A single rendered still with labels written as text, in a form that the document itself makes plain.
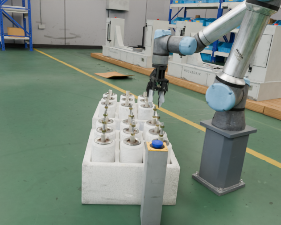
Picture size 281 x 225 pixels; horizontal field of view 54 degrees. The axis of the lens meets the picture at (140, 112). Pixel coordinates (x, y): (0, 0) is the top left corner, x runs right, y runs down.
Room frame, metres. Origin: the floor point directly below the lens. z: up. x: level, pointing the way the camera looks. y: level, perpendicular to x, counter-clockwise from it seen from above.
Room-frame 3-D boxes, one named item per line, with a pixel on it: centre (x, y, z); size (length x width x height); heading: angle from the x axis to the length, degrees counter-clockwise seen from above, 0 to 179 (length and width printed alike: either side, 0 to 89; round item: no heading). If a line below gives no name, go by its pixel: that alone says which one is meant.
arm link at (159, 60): (1.28, -0.07, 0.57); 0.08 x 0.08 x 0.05
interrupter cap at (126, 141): (1.05, 0.02, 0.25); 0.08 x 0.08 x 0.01
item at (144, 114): (1.59, -0.03, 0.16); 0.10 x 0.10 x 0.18
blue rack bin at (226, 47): (6.60, -1.98, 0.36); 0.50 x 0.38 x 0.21; 124
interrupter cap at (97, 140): (1.04, 0.14, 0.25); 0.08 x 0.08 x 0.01
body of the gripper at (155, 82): (1.28, -0.07, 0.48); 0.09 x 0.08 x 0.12; 13
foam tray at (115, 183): (1.17, 0.04, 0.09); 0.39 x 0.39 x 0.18; 6
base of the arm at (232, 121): (1.22, -0.41, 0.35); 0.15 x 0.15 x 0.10
